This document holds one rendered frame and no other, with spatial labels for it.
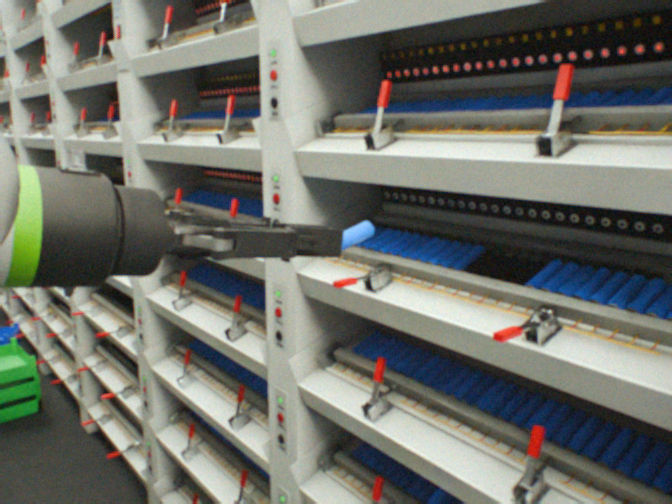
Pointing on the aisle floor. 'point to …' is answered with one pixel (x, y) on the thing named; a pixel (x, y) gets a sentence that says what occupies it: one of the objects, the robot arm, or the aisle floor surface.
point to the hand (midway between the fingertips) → (306, 240)
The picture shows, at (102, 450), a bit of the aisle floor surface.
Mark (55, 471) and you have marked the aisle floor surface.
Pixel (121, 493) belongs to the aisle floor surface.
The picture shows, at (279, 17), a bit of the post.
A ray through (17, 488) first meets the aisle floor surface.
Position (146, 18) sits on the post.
